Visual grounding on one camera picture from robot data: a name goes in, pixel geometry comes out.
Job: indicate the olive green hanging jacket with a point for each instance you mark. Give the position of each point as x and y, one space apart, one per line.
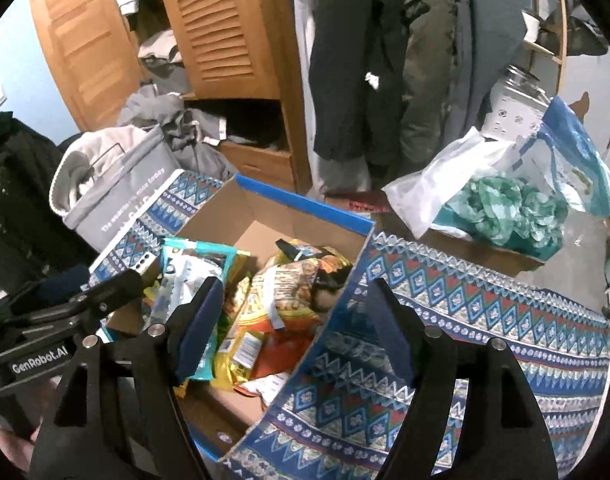
430 85

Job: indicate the white hanging garment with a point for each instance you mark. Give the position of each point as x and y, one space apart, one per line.
302 60

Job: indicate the blue plastic bag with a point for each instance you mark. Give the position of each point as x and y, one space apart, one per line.
570 140

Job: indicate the grey blue hanging coat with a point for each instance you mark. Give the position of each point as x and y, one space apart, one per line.
485 35

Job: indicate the black hanging coat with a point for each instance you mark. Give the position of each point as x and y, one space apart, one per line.
355 60

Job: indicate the blue patterned tablecloth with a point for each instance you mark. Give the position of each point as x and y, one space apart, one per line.
435 300

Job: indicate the teal snack packet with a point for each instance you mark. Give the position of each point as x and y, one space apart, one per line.
185 275

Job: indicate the blue-edged cardboard box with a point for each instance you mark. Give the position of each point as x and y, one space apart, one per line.
285 220

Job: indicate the grey folded clothes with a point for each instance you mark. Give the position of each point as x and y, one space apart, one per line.
162 60

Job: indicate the grey fabric laundry basket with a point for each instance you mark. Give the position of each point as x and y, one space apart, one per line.
125 190

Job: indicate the orange black snack packet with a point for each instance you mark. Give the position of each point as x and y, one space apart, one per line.
330 262

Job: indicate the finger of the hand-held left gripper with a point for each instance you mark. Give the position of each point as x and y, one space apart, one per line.
110 290

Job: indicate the white plastic bag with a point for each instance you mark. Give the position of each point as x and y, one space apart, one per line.
435 180

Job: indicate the crumpled teal tissue paper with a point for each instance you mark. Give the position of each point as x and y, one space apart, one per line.
510 210

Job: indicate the wooden wardrobe drawer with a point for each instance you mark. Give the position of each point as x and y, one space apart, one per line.
260 165

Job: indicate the clear lidded jar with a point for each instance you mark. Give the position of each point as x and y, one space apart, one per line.
520 77

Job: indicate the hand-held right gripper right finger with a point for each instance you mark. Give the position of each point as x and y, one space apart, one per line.
390 330

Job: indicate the grey crumpled clothing pile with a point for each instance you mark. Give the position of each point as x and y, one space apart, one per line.
155 110

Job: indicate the orange white snack packet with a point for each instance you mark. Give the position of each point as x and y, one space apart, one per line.
285 290

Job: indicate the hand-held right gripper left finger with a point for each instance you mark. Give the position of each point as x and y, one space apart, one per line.
200 325

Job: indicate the dark hanging garment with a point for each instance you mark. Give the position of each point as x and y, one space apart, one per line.
587 30

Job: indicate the white patterned storage box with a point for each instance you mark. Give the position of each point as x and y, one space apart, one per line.
515 115

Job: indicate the wooden shelf rack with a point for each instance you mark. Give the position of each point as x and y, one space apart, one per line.
562 20

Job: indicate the teal and brown carton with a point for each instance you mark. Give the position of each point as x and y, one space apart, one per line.
485 252

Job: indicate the panelled wooden wardrobe door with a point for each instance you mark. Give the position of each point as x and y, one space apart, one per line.
80 35

